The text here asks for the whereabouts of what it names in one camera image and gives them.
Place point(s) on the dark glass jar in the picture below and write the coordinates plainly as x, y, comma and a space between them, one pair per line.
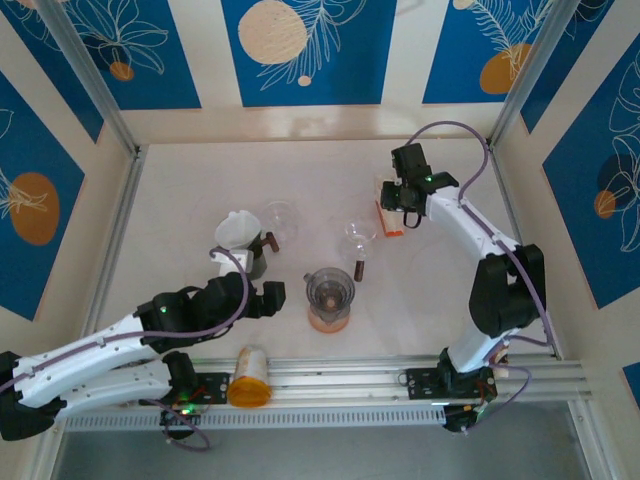
257, 265

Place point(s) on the grey transparent plastic funnel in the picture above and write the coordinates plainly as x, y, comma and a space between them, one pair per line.
320, 287

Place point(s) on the orange snack packet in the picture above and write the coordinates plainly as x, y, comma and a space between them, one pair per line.
392, 225

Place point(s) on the white paper coffee filter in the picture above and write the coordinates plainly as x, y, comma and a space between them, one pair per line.
235, 230

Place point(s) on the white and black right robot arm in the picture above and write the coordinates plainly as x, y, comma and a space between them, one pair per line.
465, 220

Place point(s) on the orange pill bottle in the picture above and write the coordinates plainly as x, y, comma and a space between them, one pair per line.
250, 390

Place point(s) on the aluminium right side rail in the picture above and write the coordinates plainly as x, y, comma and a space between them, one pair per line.
509, 200

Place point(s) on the aluminium mounting rail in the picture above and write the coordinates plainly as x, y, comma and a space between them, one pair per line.
350, 380

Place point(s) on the aluminium left side rail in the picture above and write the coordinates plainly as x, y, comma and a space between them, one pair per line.
114, 245

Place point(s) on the aluminium right upright post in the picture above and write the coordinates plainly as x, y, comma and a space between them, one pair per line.
535, 75

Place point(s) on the aluminium upright post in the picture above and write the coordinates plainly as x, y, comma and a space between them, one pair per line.
94, 80
535, 75

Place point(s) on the aluminium left upright post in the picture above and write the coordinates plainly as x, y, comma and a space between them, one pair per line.
94, 80

